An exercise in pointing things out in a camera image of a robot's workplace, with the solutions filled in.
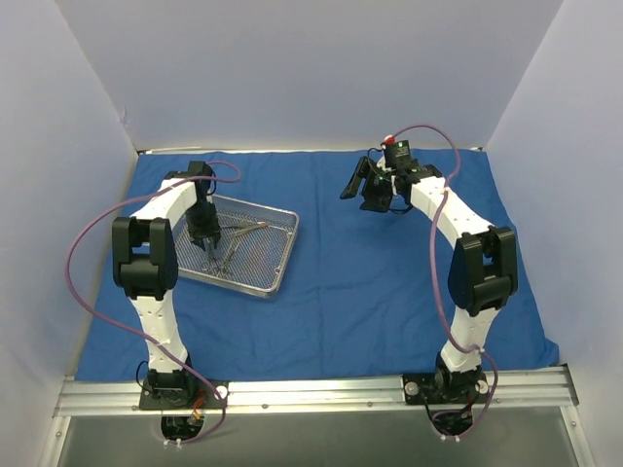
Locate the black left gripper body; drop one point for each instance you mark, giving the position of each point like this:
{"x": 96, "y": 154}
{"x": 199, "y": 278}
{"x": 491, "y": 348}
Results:
{"x": 204, "y": 233}

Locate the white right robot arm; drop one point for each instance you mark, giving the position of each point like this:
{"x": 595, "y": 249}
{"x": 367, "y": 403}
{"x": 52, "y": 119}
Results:
{"x": 483, "y": 272}

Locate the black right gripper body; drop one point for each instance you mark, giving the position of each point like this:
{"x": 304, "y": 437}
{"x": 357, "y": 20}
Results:
{"x": 366, "y": 183}

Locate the steel mesh instrument tray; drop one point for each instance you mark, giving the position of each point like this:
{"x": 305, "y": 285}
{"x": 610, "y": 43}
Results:
{"x": 260, "y": 262}

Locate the steel surgical scissors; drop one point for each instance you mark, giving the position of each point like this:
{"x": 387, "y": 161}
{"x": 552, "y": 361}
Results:
{"x": 215, "y": 265}

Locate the aluminium front rail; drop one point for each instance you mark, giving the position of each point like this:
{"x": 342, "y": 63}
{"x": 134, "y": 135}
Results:
{"x": 549, "y": 387}

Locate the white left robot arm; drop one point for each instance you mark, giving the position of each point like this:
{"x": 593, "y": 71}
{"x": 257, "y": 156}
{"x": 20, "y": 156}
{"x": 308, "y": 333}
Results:
{"x": 145, "y": 266}

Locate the steel surgical forceps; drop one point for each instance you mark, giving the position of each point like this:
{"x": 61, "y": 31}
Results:
{"x": 244, "y": 228}

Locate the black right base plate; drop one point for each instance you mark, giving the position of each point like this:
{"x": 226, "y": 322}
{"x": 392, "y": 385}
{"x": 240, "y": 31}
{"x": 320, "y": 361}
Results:
{"x": 435, "y": 389}

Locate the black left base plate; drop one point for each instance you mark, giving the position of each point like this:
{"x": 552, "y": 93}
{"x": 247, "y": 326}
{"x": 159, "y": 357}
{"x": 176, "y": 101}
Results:
{"x": 200, "y": 397}

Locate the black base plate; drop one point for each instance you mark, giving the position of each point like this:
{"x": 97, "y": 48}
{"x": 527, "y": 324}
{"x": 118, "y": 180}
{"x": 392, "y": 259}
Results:
{"x": 200, "y": 397}
{"x": 435, "y": 389}

